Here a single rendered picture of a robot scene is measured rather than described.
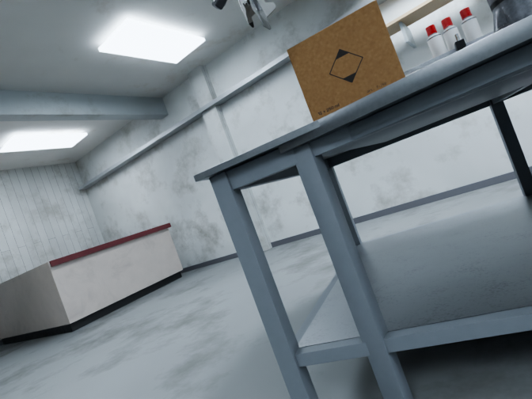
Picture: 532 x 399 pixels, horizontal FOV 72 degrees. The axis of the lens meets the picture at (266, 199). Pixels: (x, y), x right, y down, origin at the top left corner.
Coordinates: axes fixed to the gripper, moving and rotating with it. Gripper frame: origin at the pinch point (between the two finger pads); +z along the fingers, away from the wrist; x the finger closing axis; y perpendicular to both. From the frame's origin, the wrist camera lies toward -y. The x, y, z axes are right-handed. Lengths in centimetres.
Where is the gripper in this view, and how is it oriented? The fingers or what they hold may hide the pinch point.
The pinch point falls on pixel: (259, 30)
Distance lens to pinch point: 125.4
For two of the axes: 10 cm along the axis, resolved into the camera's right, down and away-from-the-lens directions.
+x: -3.6, -4.3, 8.3
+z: 4.1, 7.3, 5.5
